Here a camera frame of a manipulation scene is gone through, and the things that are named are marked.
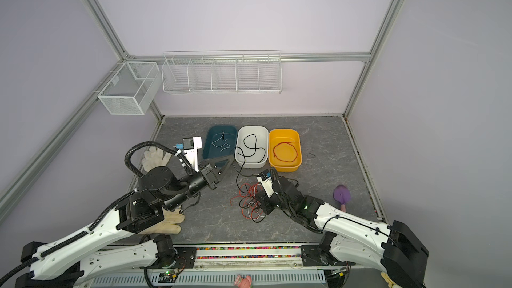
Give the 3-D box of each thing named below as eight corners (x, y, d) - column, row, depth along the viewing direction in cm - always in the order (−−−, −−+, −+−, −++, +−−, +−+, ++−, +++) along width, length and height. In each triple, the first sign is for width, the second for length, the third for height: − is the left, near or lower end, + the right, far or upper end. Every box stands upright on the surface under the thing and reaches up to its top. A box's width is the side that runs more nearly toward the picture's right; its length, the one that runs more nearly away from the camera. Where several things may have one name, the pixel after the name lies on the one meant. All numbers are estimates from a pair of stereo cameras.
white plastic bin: (234, 168, 101) (233, 161, 96) (238, 133, 116) (237, 125, 111) (268, 168, 101) (268, 161, 96) (268, 133, 116) (268, 125, 111)
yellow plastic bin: (268, 173, 99) (268, 166, 94) (267, 135, 114) (268, 129, 109) (302, 173, 99) (304, 166, 94) (297, 135, 114) (298, 128, 109)
